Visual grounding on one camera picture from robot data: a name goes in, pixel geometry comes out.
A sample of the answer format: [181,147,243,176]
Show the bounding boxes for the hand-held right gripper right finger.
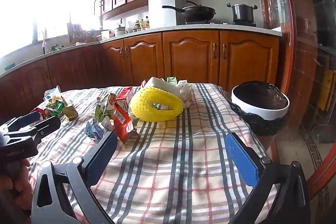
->
[225,132,311,224]

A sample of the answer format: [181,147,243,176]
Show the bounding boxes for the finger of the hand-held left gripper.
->
[0,111,41,133]
[8,116,61,147]

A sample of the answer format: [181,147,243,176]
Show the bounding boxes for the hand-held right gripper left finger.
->
[31,131,118,224]

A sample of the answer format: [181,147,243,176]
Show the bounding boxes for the white foam fruit net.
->
[147,76,181,98]

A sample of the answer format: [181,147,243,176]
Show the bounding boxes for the person's left hand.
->
[0,158,34,219]

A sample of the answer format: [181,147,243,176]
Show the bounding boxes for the shiny red wrapper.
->
[31,108,50,122]

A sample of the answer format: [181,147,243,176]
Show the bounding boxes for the green snack wrapper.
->
[43,97,66,118]

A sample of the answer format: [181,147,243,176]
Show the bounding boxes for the crumpled blue white paper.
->
[85,119,105,140]

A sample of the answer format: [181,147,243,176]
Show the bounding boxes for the gold foil wrapper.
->
[62,101,79,122]

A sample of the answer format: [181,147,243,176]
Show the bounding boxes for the small crumpled white paper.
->
[101,116,116,132]

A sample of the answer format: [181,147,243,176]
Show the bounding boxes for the white and green packet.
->
[43,85,62,102]

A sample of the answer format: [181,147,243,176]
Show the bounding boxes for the red white tag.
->
[113,103,139,144]

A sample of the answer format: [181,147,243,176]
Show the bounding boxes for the green and white wrapper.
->
[94,94,117,122]

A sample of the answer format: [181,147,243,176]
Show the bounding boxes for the red drink carton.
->
[115,87,133,111]

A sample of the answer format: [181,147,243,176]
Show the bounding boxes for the yellow foam fruit net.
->
[129,88,183,122]

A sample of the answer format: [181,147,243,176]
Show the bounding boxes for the plaid tablecloth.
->
[26,82,279,224]

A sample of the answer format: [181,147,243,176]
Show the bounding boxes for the sink faucet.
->
[41,31,48,54]

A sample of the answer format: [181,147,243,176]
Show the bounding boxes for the crumpled white plastic wrapper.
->
[177,80,195,109]

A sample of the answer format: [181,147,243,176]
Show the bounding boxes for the knife rack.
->
[67,22,82,43]

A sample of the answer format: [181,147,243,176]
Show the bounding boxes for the kitchen window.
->
[0,0,103,58]

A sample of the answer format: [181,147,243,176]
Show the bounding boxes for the yellow box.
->
[318,69,336,111]

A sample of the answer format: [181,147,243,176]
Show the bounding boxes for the red wooden glass door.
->
[259,0,336,203]

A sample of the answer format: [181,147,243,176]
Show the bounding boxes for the wooden lower cabinets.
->
[0,30,280,119]

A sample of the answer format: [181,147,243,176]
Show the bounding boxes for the cluster of condiment bottles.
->
[132,16,151,32]

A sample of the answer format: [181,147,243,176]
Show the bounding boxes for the gas stove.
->
[185,20,256,28]

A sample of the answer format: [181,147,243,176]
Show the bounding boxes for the white kitchen countertop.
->
[0,24,282,77]

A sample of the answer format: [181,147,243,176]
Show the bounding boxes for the steel cooking pot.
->
[227,3,258,23]

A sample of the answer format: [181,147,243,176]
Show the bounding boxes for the black wok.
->
[162,0,216,22]

